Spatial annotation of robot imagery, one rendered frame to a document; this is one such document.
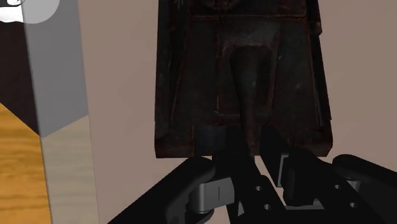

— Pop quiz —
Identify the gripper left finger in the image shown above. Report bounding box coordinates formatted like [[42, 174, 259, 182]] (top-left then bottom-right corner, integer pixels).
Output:
[[106, 125, 287, 224]]

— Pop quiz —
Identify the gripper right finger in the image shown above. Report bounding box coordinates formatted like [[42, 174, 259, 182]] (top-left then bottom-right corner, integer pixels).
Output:
[[260, 123, 397, 224]]

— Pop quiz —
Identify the dark brown rusty box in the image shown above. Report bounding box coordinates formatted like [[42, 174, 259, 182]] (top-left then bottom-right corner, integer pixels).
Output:
[[154, 0, 334, 160]]

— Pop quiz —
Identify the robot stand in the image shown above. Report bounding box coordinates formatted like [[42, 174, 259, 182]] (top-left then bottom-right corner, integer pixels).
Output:
[[0, 0, 90, 138]]

